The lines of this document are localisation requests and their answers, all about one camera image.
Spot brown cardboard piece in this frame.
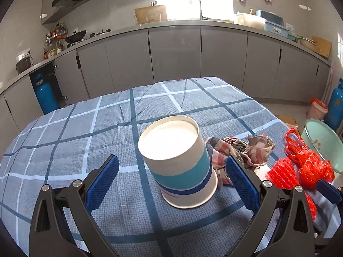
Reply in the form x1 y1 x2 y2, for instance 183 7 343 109
275 115 298 129

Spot spice rack with bottles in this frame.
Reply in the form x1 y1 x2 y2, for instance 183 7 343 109
43 21 65 60

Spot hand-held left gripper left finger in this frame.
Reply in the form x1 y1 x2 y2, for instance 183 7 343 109
29 155 120 257

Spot mint green bin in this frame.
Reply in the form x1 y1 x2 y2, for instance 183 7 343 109
301 118 343 174

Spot pink bucket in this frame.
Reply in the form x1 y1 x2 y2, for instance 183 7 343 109
307 98 329 121

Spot blue gas cylinder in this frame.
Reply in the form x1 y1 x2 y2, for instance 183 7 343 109
35 73 59 113
325 78 343 129

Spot white plastic tub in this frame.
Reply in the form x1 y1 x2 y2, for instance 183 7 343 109
234 13 266 30

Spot red plastic bag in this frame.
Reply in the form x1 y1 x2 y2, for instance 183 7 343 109
284 128 335 189

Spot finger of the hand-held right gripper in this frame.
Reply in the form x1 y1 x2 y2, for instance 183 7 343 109
316 180 343 205

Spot metal faucet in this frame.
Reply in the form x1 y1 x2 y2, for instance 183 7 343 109
190 0 208 20

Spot metal basin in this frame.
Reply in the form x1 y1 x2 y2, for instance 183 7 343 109
299 36 318 51

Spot black wok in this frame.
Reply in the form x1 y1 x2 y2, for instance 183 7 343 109
57 30 87 45

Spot blue dish rack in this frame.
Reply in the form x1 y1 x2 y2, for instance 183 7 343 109
255 10 290 35

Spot brown wooden board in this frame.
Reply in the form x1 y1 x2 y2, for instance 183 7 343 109
311 36 332 59

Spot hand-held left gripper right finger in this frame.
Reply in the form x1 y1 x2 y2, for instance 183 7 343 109
226 155 315 257

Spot plaid cloth rag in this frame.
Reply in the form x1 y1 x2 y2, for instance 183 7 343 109
205 135 275 189

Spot gas stove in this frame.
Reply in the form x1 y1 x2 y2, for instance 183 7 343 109
90 28 111 38

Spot blue checked tablecloth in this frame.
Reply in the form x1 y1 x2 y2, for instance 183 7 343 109
0 77 326 257

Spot dark rice cooker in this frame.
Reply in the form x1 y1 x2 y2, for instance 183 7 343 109
16 56 33 75

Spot wooden cutting board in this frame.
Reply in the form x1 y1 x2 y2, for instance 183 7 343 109
134 5 168 24

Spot striped paper cup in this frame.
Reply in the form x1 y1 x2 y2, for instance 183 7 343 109
138 115 217 209

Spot grey kitchen counter cabinets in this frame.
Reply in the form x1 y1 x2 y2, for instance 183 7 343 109
0 19 331 140

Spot red foam net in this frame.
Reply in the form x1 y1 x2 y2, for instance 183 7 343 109
266 157 318 220

